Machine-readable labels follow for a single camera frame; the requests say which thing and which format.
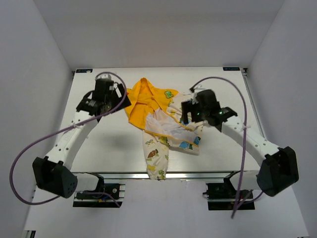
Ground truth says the yellow dinosaur print kids jacket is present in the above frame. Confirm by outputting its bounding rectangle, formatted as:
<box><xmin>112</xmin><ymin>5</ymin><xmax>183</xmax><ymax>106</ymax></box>
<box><xmin>125</xmin><ymin>78</ymin><xmax>203</xmax><ymax>173</ymax></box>

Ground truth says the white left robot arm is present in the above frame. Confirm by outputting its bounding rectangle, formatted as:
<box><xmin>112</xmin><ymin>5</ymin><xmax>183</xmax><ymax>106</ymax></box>
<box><xmin>32</xmin><ymin>84</ymin><xmax>131</xmax><ymax>198</ymax></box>

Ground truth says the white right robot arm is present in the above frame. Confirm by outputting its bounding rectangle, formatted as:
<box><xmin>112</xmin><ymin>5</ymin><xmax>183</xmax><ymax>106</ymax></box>
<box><xmin>181</xmin><ymin>89</ymin><xmax>299</xmax><ymax>198</ymax></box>

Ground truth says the dark blue corner label left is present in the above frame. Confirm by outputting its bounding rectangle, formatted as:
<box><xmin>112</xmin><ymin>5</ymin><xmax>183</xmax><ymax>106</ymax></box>
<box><xmin>75</xmin><ymin>68</ymin><xmax>93</xmax><ymax>73</ymax></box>

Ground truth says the dark blue corner label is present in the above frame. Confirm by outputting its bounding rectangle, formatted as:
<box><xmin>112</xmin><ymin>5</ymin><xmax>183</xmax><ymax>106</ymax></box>
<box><xmin>75</xmin><ymin>68</ymin><xmax>93</xmax><ymax>73</ymax></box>
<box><xmin>222</xmin><ymin>66</ymin><xmax>240</xmax><ymax>71</ymax></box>

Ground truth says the dark blue corner label right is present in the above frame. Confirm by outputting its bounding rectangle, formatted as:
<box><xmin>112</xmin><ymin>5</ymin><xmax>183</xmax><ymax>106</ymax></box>
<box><xmin>222</xmin><ymin>66</ymin><xmax>240</xmax><ymax>71</ymax></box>

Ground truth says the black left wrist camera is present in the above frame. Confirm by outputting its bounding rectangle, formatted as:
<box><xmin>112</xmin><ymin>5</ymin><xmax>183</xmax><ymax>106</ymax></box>
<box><xmin>93</xmin><ymin>75</ymin><xmax>114</xmax><ymax>101</ymax></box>

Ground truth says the aluminium right side rail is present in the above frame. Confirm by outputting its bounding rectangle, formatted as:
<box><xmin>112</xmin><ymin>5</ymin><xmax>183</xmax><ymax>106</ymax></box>
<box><xmin>241</xmin><ymin>68</ymin><xmax>266</xmax><ymax>138</ymax></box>

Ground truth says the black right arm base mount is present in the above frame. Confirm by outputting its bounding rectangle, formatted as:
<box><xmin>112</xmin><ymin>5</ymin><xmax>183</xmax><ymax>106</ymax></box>
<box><xmin>202</xmin><ymin>176</ymin><xmax>255</xmax><ymax>211</ymax></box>

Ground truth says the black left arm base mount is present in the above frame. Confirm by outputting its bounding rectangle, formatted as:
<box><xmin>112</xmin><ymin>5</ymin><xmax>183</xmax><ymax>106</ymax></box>
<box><xmin>73</xmin><ymin>177</ymin><xmax>126</xmax><ymax>208</ymax></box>

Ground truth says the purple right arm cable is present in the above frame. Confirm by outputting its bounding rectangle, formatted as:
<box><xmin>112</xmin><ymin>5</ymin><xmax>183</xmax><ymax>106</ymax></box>
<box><xmin>189</xmin><ymin>76</ymin><xmax>263</xmax><ymax>219</ymax></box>

